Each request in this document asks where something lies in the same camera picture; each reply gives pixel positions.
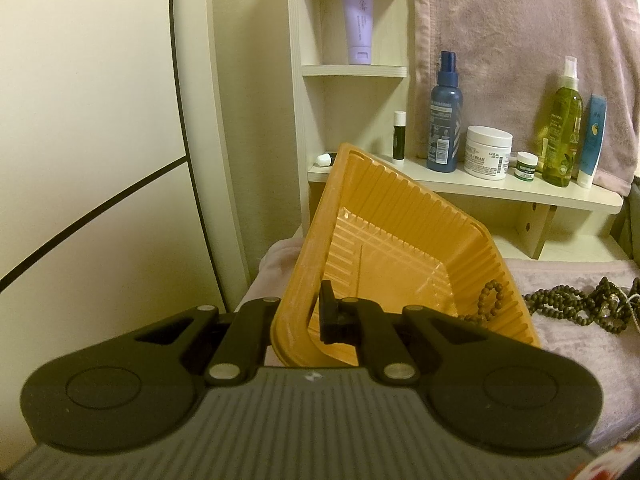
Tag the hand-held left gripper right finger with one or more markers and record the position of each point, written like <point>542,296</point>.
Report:
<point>332,316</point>

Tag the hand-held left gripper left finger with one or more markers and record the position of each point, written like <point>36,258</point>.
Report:
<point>255,320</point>

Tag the orange plastic tray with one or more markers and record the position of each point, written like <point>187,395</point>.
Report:
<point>400,240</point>

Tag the black tube with white cap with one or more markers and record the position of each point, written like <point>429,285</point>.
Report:
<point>325,159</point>

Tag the lip balm stick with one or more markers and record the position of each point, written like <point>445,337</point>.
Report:
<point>399,135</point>

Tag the white cream jar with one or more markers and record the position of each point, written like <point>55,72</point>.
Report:
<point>487,155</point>

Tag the blue spray bottle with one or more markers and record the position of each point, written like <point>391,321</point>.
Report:
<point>444,120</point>

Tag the small green label jar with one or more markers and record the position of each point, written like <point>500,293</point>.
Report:
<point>526,169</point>

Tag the white wooden shelf unit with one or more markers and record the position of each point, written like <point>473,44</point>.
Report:
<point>560,195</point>

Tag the green spray bottle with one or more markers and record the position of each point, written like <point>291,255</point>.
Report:
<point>562,145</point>

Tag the lavender tube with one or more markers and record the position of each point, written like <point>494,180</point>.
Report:
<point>357,20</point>

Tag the white and blue tube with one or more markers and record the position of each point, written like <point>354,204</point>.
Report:
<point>592,145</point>

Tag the grey cushion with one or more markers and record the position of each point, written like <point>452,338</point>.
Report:
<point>631,220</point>

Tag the hanging pink towel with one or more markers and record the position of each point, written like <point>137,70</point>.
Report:
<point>500,20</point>

